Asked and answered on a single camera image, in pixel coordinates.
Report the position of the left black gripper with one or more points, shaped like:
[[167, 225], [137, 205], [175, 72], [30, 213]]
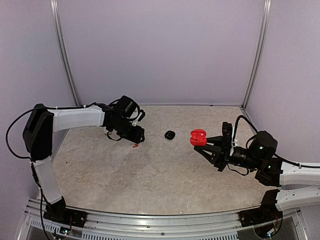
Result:
[[136, 136]]

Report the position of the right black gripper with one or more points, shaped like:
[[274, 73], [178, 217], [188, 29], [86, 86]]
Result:
[[220, 157]]

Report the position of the red earbud charging case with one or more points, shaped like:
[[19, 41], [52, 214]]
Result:
[[198, 138]]

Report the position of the black earbud charging case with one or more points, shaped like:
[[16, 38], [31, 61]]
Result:
[[169, 135]]

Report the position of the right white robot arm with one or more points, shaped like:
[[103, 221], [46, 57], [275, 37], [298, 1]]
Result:
[[295, 184]]

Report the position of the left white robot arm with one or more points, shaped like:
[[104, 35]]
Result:
[[121, 116]]

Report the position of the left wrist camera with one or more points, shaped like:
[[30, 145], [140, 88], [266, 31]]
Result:
[[139, 114]]

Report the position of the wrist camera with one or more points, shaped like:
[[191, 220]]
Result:
[[227, 135], [139, 114]]

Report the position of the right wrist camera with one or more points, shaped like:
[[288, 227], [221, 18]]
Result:
[[227, 135]]

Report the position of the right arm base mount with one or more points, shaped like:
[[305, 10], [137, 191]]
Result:
[[266, 212]]

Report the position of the front aluminium rail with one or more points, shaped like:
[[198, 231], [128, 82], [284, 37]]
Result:
[[102, 225]]

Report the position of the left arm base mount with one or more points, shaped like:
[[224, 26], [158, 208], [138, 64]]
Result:
[[59, 212]]

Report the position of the left aluminium frame post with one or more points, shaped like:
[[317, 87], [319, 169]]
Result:
[[54, 5]]

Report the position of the aluminium frame post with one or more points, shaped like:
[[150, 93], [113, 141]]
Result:
[[258, 53], [54, 5]]

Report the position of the right aluminium frame post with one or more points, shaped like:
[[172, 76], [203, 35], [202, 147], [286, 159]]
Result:
[[258, 53]]

